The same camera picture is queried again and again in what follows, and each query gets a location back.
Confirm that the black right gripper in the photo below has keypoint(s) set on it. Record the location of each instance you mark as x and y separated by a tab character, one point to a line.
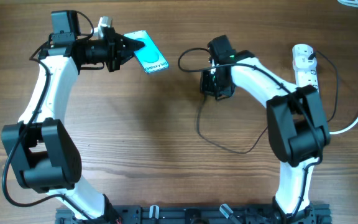
206	88

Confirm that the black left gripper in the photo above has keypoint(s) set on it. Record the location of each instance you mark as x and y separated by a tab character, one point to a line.
119	52

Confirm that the blue screen smartphone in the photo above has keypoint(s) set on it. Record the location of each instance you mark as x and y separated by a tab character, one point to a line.
149	56

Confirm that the white power strip socket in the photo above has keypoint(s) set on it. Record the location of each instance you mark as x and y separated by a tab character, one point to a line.
308	77

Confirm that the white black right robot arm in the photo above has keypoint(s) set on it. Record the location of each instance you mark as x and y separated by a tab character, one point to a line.
296	121

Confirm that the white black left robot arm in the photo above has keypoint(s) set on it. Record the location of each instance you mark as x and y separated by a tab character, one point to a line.
39	149

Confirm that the white USB charger plug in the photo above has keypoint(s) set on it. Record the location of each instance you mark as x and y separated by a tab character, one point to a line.
302	63

